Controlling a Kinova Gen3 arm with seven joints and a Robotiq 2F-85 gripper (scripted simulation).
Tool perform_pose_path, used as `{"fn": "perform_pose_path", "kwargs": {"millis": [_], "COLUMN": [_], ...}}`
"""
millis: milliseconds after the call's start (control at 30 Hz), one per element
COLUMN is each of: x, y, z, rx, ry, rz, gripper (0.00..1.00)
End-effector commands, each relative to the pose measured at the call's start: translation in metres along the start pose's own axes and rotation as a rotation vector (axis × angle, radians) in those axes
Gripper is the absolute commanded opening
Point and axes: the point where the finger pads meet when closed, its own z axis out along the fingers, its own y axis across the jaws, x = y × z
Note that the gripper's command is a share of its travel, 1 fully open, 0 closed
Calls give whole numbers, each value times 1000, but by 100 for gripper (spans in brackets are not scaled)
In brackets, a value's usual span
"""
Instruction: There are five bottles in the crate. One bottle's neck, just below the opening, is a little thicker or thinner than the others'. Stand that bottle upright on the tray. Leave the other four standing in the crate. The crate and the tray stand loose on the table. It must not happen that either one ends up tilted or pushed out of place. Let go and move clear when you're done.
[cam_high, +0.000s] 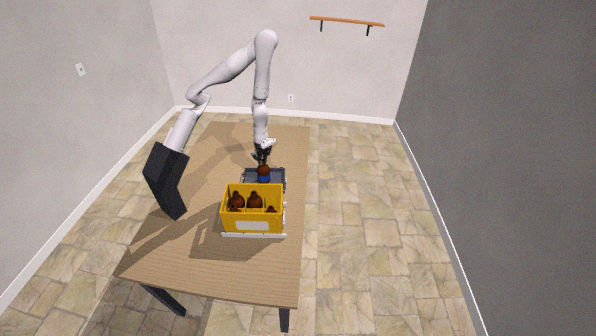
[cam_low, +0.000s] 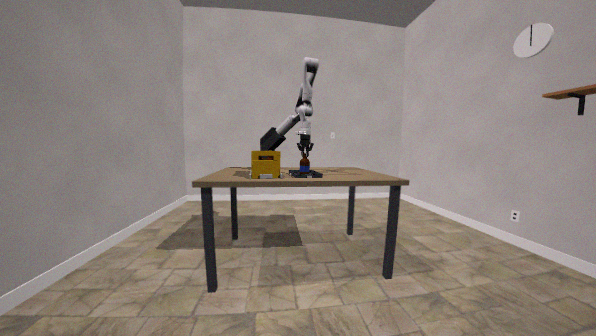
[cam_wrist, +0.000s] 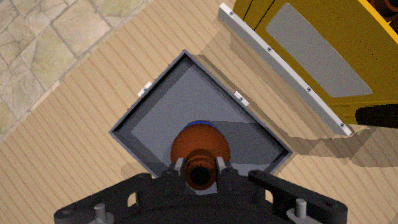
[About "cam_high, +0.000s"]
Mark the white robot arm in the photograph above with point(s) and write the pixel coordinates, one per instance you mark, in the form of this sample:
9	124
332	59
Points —
265	42

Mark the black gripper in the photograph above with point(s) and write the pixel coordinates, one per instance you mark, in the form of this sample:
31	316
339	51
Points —
265	152

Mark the brown bottle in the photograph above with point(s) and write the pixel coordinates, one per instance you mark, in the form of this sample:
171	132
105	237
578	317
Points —
237	199
263	173
271	209
255	201
233	208

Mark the yellow bottle crate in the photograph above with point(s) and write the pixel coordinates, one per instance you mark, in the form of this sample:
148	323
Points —
258	221

